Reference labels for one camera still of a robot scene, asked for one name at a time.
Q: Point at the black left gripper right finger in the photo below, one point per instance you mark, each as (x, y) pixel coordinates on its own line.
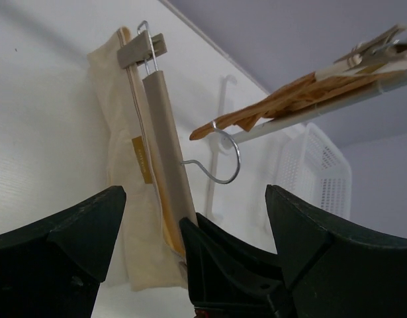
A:
(333, 267)

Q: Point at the brown underwear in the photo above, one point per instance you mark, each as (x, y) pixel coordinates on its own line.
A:
(299, 94)

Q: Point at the wooden clip hanger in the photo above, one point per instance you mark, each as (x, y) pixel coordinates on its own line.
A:
(166, 154)

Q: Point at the wooden hanger with brown underwear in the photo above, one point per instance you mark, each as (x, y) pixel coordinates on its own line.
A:
(383, 54)

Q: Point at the white clothes rack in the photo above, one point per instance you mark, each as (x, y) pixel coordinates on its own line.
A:
(372, 111)

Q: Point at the white plastic basket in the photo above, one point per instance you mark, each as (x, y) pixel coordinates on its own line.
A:
(312, 167)

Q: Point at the beige underwear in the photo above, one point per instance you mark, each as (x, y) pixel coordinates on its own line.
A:
(145, 254)

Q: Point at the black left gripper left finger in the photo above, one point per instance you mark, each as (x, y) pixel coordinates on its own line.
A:
(54, 267)

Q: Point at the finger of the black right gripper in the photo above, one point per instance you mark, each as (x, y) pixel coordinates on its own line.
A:
(228, 277)

